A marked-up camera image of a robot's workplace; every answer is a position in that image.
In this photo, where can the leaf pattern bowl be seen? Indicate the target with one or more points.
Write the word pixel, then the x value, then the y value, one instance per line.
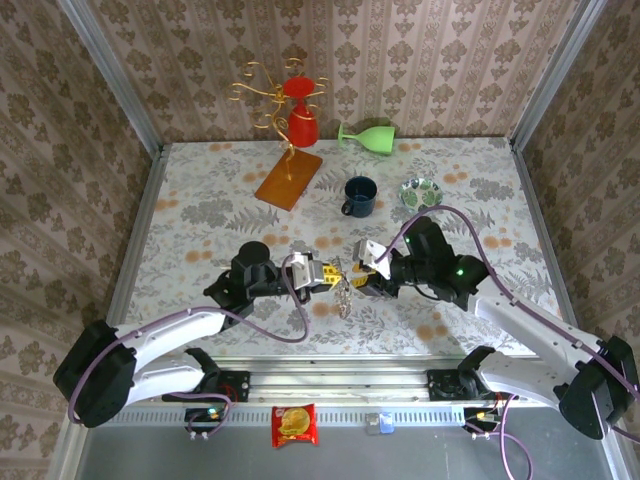
pixel 420 192

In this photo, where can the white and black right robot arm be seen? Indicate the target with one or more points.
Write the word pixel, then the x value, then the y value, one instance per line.
pixel 530 325

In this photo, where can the red snack packet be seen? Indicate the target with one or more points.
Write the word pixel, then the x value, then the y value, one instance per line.
pixel 295 425

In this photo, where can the dark blue mug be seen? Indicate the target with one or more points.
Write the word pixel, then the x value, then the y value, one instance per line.
pixel 367 207

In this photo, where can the green wine glass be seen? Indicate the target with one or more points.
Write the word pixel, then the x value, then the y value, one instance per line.
pixel 377 139

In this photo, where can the aluminium front rail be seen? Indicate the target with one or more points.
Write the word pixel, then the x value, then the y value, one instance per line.
pixel 340 385

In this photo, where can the red wine glass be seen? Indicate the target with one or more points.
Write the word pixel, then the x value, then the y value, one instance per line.
pixel 302 127

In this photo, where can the small silver blue clip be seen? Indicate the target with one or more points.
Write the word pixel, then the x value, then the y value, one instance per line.
pixel 379 423

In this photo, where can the silver keyring bunch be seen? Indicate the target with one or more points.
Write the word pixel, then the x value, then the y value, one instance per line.
pixel 344 300

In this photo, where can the small black controller board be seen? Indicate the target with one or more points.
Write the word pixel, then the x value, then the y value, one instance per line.
pixel 480 416
pixel 205 416

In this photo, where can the aluminium table side rail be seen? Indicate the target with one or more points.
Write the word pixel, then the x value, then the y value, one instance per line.
pixel 131 260
pixel 546 240

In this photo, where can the aluminium frame post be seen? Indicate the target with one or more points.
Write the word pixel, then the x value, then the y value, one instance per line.
pixel 112 75
pixel 554 75

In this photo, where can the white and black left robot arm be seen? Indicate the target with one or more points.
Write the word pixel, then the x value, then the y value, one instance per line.
pixel 165 330

